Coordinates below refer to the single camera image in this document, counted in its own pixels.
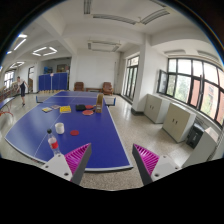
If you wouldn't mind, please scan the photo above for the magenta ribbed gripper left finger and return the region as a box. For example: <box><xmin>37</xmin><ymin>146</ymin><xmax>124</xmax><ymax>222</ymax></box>
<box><xmin>43</xmin><ymin>143</ymin><xmax>92</xmax><ymax>185</ymax></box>

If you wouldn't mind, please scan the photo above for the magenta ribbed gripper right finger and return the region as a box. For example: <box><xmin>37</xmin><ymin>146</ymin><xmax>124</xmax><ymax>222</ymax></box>
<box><xmin>132</xmin><ymin>144</ymin><xmax>180</xmax><ymax>185</ymax></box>

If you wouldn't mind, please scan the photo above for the clear bottle red label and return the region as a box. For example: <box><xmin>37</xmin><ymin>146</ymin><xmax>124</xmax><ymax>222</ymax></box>
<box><xmin>47</xmin><ymin>129</ymin><xmax>60</xmax><ymax>155</ymax></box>

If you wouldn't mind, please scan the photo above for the small red round coaster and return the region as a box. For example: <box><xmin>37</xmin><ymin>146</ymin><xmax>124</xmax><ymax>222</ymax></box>
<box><xmin>70</xmin><ymin>130</ymin><xmax>79</xmax><ymax>136</ymax></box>

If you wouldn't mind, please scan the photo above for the white cup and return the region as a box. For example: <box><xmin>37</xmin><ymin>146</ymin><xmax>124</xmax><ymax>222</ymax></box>
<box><xmin>55</xmin><ymin>123</ymin><xmax>65</xmax><ymax>134</ymax></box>

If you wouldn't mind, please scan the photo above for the blue table tennis table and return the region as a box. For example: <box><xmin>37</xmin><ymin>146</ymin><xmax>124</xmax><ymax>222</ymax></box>
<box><xmin>5</xmin><ymin>91</ymin><xmax>132</xmax><ymax>172</ymax></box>

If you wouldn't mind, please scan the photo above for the near beige cabinet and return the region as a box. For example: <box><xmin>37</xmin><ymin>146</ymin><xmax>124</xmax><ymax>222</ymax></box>
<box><xmin>163</xmin><ymin>103</ymin><xmax>196</xmax><ymax>143</ymax></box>

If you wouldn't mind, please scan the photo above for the beige cabinet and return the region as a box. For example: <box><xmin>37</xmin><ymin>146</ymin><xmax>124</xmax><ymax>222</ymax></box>
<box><xmin>144</xmin><ymin>94</ymin><xmax>170</xmax><ymax>124</ymax></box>
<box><xmin>163</xmin><ymin>103</ymin><xmax>196</xmax><ymax>143</ymax></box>

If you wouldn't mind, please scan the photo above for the black box on floor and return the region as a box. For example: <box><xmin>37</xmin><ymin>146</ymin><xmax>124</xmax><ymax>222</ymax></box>
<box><xmin>186</xmin><ymin>123</ymin><xmax>204</xmax><ymax>148</ymax></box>

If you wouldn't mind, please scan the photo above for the red table tennis paddle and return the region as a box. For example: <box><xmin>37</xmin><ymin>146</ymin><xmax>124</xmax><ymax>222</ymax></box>
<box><xmin>82</xmin><ymin>110</ymin><xmax>94</xmax><ymax>116</ymax></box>

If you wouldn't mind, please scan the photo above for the yellow book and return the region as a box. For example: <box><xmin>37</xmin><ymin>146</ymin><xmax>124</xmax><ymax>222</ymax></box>
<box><xmin>60</xmin><ymin>106</ymin><xmax>71</xmax><ymax>113</ymax></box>

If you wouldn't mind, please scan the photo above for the far beige cabinet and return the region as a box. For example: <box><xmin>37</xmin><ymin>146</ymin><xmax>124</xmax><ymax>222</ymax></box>
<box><xmin>144</xmin><ymin>94</ymin><xmax>170</xmax><ymax>124</ymax></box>

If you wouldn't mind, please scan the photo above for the small yellow card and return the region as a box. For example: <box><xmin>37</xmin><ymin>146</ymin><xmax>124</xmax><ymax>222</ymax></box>
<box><xmin>42</xmin><ymin>107</ymin><xmax>52</xmax><ymax>113</ymax></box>

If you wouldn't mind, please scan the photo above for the wooden box stand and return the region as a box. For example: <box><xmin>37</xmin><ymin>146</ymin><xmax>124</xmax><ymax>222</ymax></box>
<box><xmin>96</xmin><ymin>94</ymin><xmax>103</xmax><ymax>113</ymax></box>

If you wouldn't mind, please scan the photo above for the white storage bin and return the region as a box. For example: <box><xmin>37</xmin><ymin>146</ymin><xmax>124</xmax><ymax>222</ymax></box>
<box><xmin>104</xmin><ymin>96</ymin><xmax>116</xmax><ymax>106</ymax></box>

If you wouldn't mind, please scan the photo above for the left brown armchair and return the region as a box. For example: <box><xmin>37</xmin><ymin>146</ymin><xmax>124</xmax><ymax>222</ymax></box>
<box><xmin>74</xmin><ymin>82</ymin><xmax>84</xmax><ymax>91</ymax></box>

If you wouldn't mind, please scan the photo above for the brown armchair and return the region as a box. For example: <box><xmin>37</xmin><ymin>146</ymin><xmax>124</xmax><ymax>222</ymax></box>
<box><xmin>74</xmin><ymin>82</ymin><xmax>84</xmax><ymax>91</ymax></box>
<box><xmin>102</xmin><ymin>82</ymin><xmax>113</xmax><ymax>95</ymax></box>

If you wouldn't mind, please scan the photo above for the blue partition barrier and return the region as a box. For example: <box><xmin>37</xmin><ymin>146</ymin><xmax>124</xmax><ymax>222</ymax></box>
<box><xmin>38</xmin><ymin>72</ymin><xmax>68</xmax><ymax>91</ymax></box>

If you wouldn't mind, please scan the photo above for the right brown armchair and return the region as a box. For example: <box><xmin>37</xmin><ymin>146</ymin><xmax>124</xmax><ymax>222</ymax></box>
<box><xmin>102</xmin><ymin>82</ymin><xmax>113</xmax><ymax>95</ymax></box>

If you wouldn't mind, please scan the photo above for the person in dark clothes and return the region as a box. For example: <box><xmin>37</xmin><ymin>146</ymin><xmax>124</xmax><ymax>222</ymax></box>
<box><xmin>17</xmin><ymin>76</ymin><xmax>28</xmax><ymax>106</ymax></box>

